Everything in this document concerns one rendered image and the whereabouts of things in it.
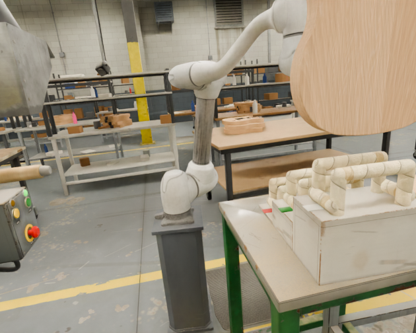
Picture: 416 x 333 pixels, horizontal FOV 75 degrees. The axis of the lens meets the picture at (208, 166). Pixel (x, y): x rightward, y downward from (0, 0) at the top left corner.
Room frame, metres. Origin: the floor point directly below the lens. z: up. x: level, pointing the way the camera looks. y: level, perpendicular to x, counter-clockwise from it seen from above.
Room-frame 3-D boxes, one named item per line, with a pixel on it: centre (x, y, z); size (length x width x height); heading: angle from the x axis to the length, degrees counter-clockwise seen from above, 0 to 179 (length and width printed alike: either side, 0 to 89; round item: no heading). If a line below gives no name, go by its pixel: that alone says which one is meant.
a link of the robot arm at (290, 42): (0.97, -0.33, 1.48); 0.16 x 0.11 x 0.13; 7
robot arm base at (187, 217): (1.40, 0.21, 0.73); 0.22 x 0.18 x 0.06; 93
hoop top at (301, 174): (0.81, -0.34, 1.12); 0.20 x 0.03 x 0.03; 97
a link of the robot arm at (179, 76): (1.35, 0.07, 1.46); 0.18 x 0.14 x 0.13; 47
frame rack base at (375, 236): (0.62, -0.37, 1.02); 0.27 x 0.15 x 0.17; 98
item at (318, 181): (0.64, -0.28, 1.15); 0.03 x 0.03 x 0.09
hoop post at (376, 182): (0.66, -0.44, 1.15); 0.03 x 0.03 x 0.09
